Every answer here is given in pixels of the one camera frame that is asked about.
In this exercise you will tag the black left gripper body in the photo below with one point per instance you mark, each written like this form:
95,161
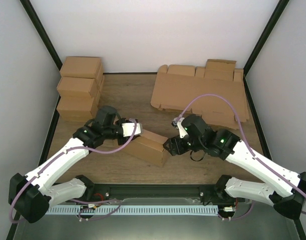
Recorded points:
122,142

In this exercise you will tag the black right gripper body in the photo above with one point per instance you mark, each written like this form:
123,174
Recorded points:
197,144

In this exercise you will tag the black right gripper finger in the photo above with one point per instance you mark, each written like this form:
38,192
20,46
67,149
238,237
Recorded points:
169,143
170,150

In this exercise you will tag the cardboard box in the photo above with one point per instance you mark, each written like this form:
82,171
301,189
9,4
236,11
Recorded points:
76,109
84,67
79,87
148,147

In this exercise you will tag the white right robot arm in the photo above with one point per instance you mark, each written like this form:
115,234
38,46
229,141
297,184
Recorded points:
280,188

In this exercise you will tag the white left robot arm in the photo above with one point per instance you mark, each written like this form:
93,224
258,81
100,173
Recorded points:
33,194

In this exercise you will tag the stack of flat cardboard sheets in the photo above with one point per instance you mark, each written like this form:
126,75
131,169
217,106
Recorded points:
186,88

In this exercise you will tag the upright cardboard sheet at back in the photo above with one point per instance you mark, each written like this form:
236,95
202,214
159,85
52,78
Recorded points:
220,69

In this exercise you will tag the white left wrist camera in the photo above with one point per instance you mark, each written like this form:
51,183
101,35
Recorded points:
129,128

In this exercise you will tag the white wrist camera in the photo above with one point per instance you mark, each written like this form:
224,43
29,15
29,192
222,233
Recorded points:
178,125
129,128

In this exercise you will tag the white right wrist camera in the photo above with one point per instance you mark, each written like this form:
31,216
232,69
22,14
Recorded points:
178,125

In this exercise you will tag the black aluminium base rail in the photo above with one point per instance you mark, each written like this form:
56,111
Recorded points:
126,191

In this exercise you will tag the light blue slotted cable duct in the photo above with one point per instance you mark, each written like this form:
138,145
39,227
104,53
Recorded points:
138,210

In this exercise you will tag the right black frame post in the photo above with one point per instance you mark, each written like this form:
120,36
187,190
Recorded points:
275,16

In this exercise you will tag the black frame post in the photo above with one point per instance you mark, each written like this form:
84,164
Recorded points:
275,16
33,16

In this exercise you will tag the left black frame post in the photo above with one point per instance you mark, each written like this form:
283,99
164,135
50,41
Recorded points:
33,16

